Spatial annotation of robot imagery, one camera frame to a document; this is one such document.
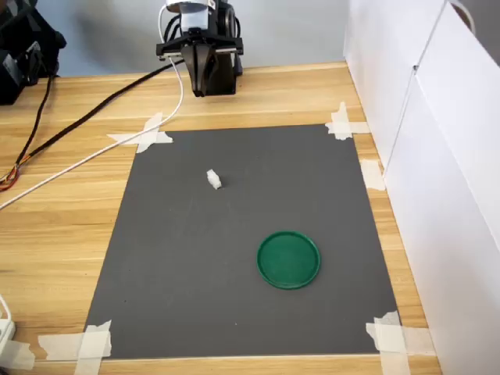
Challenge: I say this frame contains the small white plastic terminal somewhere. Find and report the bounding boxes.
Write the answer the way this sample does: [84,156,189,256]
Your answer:
[205,168,223,191]

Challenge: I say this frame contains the round green lid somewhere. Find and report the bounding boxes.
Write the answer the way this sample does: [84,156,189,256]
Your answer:
[256,230,322,291]

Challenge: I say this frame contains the white tape strip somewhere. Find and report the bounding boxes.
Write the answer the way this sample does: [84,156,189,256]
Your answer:
[373,310,412,375]
[330,102,353,141]
[37,320,113,361]
[136,112,165,154]
[365,321,437,357]
[73,320,113,375]
[0,338,37,372]
[324,121,370,136]
[359,159,388,192]
[106,130,174,147]

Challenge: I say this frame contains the black equipment pile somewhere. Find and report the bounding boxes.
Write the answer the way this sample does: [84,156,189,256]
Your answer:
[0,0,68,106]

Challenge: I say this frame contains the dark grey mat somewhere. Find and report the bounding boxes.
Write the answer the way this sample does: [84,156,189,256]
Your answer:
[84,123,402,360]

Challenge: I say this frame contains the white partition panels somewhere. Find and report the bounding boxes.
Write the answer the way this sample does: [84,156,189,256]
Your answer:
[342,0,500,375]

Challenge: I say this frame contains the white gripper camera box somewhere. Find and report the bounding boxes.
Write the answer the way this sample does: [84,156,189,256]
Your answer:
[165,0,218,32]

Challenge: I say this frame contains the black braided cable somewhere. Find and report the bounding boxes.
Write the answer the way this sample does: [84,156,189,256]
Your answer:
[0,58,185,192]

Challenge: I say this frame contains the thin black cable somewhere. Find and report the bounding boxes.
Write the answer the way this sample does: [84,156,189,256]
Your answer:
[13,72,55,167]

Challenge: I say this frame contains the small white bracket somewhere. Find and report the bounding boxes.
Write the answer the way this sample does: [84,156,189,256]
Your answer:
[0,292,17,353]

